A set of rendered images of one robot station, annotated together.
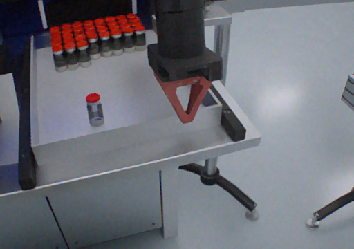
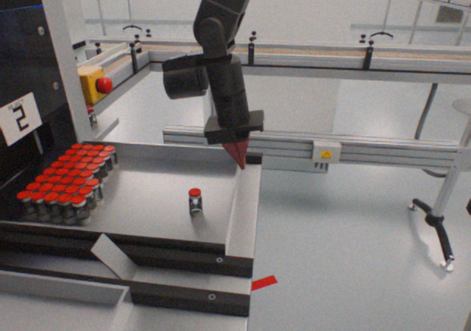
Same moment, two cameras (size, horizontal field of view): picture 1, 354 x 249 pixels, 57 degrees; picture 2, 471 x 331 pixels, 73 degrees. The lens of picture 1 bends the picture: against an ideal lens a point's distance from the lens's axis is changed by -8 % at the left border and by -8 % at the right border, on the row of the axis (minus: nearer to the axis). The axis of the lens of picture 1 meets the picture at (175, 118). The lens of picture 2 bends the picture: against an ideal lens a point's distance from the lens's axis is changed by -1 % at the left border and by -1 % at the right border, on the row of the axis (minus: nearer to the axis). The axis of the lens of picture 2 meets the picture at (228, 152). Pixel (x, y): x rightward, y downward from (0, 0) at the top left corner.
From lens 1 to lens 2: 0.49 m
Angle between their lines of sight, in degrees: 52
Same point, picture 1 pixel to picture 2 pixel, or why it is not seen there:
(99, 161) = (242, 223)
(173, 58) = (245, 122)
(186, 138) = (245, 179)
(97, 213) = not seen: outside the picture
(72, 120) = (181, 227)
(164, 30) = (238, 107)
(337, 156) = not seen: hidden behind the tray
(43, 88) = not seen: hidden behind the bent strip
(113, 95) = (167, 197)
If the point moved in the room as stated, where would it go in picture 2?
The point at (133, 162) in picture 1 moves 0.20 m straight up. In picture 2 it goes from (253, 207) to (258, 95)
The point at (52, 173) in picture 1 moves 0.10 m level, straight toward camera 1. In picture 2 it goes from (241, 253) to (310, 251)
